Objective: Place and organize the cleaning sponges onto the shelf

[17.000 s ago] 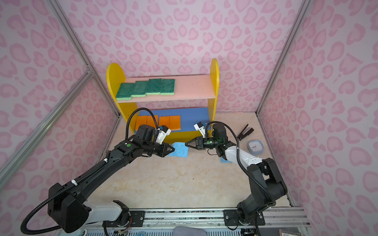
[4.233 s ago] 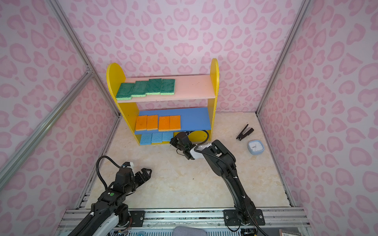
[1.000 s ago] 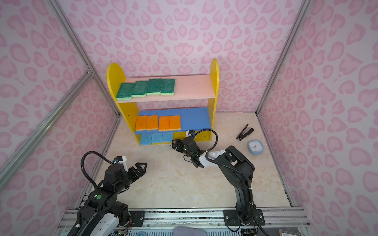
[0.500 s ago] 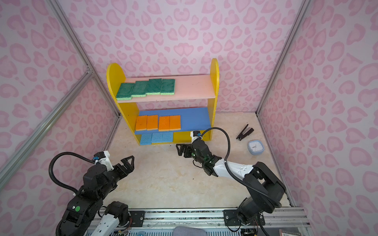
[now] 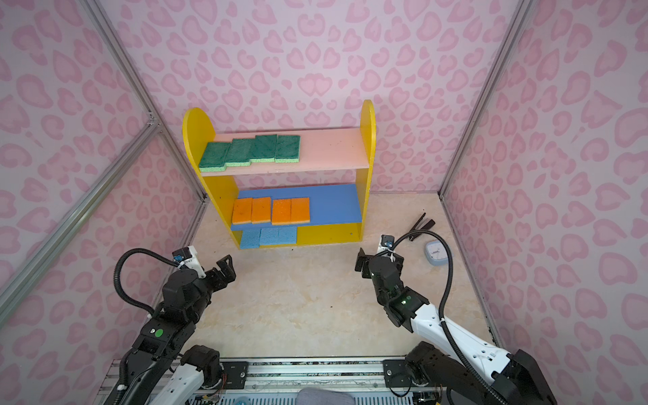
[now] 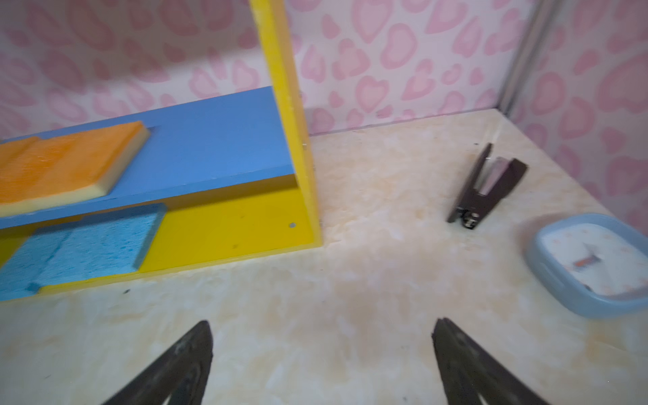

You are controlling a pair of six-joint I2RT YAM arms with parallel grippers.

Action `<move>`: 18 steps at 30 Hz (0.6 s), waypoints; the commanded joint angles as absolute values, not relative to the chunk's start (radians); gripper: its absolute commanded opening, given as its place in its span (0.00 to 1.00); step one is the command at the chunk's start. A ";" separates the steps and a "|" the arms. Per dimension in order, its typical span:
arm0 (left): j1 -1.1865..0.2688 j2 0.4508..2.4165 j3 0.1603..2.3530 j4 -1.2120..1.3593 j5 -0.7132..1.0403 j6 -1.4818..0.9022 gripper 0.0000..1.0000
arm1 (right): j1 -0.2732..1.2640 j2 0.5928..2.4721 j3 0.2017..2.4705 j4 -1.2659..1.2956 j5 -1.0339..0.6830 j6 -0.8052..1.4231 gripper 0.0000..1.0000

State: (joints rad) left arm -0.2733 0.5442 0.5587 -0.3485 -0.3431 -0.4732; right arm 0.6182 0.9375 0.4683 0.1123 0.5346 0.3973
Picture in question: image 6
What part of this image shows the black clip tool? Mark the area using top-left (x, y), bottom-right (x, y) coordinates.
top-left (447, 143), bottom-right (528, 230)

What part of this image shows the orange sponge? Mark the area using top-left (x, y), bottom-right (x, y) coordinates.
top-left (1, 121), bottom-right (150, 218)
top-left (1, 136), bottom-right (42, 171)

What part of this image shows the right aluminium frame post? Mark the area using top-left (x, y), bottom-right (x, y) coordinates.
top-left (496, 0), bottom-right (564, 117)

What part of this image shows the small blue white clock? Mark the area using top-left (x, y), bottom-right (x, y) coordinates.
top-left (524, 214), bottom-right (647, 319)

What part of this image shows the yellow shelf with coloured boards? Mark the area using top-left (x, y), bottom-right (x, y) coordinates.
top-left (1, 1), bottom-right (322, 302)

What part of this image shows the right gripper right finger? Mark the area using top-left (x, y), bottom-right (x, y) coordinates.
top-left (431, 318), bottom-right (547, 405)

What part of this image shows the blue sponge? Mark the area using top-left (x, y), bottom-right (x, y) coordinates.
top-left (30, 204), bottom-right (166, 290)
top-left (1, 225), bottom-right (71, 301)

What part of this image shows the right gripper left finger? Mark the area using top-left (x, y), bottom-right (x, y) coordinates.
top-left (106, 320), bottom-right (214, 404)

